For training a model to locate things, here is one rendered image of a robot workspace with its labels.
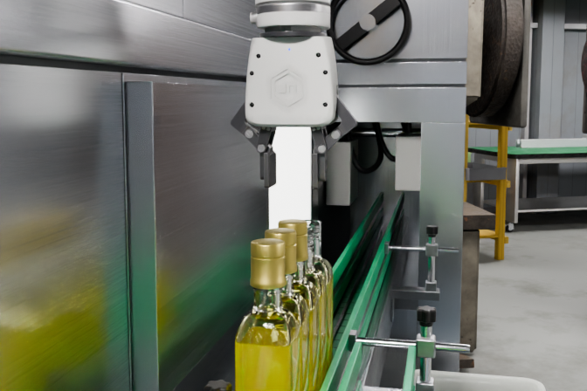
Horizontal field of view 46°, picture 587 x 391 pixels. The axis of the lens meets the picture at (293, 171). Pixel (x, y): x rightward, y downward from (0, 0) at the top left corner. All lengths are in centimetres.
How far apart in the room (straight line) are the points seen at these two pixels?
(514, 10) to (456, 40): 226
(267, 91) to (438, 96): 108
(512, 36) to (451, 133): 227
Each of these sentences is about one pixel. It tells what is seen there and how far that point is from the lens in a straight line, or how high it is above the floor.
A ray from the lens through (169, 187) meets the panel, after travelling 76.
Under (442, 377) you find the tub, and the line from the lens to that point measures 125.
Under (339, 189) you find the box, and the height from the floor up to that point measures 122.
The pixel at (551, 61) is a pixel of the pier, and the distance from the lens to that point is 932.
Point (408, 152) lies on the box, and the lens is 192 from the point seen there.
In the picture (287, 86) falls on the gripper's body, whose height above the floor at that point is 149.
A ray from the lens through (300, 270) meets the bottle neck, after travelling 81.
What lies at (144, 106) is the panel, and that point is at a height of 146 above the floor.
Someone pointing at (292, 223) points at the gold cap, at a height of 133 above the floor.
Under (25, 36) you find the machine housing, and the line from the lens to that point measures 54.
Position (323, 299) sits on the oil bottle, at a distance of 87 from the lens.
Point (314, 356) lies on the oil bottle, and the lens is 83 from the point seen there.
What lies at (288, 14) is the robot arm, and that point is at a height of 156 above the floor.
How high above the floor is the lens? 147
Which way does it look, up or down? 6 degrees down
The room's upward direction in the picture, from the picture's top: straight up
